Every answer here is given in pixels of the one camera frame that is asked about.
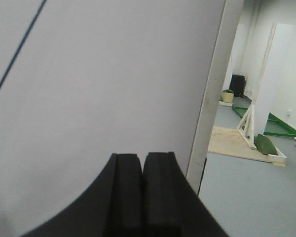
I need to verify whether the cream bin with green top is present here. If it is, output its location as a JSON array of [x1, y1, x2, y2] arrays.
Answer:
[[222, 89, 234, 103]]

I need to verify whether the far plywood base board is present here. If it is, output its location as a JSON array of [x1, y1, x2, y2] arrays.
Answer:
[[208, 126, 288, 166]]

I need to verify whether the far green sandbag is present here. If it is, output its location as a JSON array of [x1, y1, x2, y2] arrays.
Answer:
[[254, 134, 278, 155]]

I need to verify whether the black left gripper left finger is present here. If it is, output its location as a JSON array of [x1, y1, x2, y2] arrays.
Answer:
[[25, 154, 143, 237]]

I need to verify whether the white door frame post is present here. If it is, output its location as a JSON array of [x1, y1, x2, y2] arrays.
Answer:
[[186, 0, 244, 194]]

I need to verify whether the far white triangular stand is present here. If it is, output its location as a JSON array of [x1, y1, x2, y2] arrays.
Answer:
[[236, 104, 257, 150]]

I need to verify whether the black box far room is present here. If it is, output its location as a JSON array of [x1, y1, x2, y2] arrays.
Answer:
[[229, 75, 246, 97]]

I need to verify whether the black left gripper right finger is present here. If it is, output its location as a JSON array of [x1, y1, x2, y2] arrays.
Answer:
[[143, 152, 228, 237]]

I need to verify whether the green metal floor frame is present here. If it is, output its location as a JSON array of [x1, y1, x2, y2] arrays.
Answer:
[[231, 99, 296, 138]]

